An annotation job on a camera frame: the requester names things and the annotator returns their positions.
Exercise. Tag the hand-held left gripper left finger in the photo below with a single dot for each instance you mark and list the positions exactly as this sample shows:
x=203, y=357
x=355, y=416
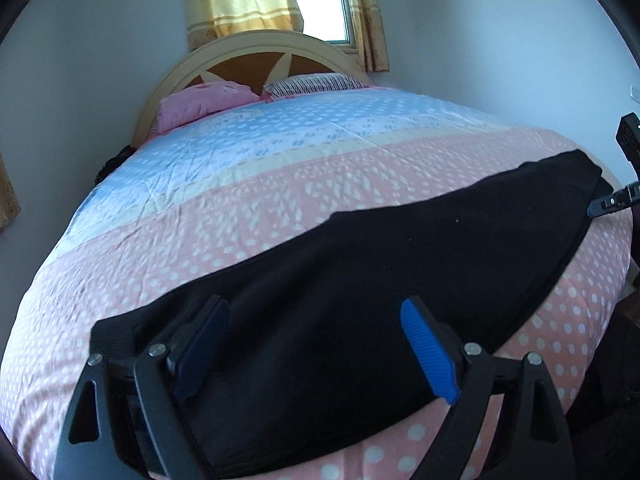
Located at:
x=200, y=350

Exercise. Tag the striped pillow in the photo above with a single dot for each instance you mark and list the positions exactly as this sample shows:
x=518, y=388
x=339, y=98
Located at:
x=310, y=83

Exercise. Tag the black object beside bed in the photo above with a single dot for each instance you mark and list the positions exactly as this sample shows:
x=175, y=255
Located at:
x=114, y=164

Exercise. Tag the bed with dotted cover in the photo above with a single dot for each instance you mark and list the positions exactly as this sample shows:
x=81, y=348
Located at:
x=240, y=180

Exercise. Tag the yellow curtain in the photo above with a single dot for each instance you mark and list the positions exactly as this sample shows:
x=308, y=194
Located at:
x=370, y=20
x=240, y=0
x=7, y=195

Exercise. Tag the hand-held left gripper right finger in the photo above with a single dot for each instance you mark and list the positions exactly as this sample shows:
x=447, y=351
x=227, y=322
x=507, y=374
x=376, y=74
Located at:
x=430, y=355

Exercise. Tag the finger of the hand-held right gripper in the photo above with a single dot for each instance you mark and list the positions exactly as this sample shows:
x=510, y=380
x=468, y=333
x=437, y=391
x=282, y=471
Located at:
x=610, y=203

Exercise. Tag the person's dark clothing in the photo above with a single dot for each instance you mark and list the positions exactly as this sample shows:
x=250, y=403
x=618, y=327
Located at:
x=607, y=370

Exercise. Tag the window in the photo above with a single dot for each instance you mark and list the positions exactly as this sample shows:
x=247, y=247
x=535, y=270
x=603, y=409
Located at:
x=320, y=0

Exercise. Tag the pink pillow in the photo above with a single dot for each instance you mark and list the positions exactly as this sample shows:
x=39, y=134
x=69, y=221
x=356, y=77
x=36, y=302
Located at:
x=200, y=100

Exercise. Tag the white wall switch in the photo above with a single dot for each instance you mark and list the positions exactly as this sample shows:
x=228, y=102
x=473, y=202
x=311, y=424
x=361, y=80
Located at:
x=635, y=93

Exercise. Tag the black pants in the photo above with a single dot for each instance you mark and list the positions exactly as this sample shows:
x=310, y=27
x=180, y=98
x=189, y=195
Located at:
x=380, y=270

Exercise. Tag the cream wooden headboard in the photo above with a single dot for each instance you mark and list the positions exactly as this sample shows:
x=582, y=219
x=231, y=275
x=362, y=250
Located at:
x=240, y=45

